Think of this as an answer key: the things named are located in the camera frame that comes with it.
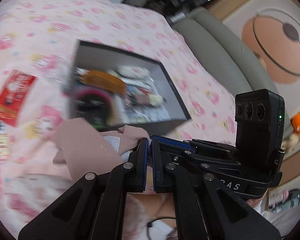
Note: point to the beige pink cloth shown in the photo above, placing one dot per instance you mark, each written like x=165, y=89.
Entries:
x=84, y=149

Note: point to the black tracking camera box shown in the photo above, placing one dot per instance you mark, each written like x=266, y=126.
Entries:
x=260, y=117

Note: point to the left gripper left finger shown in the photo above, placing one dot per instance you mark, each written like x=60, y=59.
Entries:
x=139, y=159

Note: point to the black box with pink ring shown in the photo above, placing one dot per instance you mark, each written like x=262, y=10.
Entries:
x=94, y=105

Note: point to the red envelope packet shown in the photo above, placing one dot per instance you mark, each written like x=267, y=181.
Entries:
x=13, y=94

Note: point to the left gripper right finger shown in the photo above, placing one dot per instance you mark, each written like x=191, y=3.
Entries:
x=161, y=155

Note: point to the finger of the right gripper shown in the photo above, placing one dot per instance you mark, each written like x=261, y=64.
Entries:
x=173, y=143

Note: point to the cartoon print pouch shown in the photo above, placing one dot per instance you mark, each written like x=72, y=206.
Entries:
x=142, y=103

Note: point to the black cardboard storage box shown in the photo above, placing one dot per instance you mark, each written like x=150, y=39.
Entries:
x=92, y=56

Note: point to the orange plush toy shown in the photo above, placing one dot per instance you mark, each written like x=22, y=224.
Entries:
x=295, y=121

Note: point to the white fluffy hair clip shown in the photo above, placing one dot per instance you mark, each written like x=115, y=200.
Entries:
x=133, y=72

